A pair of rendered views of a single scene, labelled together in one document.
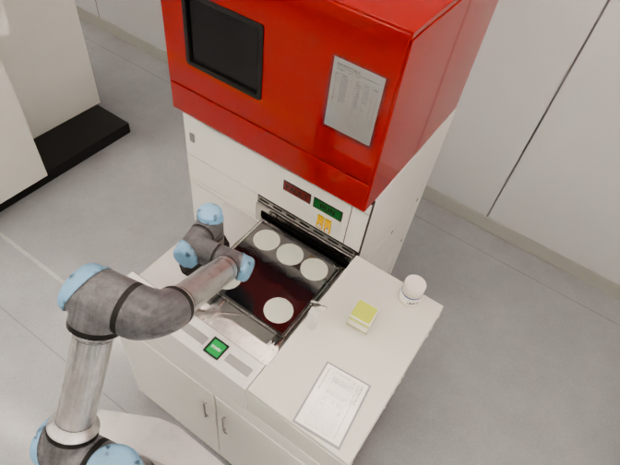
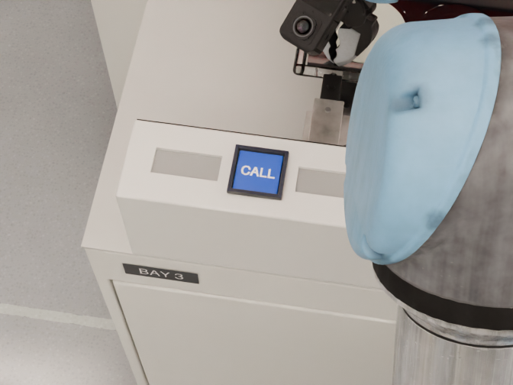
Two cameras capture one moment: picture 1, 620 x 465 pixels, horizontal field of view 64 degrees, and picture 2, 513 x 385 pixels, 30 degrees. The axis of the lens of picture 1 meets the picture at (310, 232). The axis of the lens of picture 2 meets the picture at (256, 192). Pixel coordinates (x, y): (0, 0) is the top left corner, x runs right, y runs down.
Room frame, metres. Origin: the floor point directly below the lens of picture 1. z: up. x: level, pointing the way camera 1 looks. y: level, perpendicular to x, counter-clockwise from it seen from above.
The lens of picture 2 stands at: (0.33, 0.60, 1.81)
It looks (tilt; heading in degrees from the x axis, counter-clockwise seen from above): 62 degrees down; 343
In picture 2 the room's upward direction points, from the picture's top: 1 degrees counter-clockwise
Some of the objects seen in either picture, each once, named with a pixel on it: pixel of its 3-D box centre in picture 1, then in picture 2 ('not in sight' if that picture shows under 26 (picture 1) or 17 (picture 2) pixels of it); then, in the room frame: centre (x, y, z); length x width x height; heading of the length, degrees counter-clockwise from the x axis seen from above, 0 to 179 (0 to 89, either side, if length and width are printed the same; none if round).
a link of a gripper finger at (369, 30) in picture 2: not in sight; (356, 24); (0.92, 0.30, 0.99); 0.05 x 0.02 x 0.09; 36
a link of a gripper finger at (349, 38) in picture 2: not in sight; (359, 34); (0.93, 0.28, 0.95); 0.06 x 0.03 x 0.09; 126
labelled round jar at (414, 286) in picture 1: (411, 291); not in sight; (0.96, -0.36, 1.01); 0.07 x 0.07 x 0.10
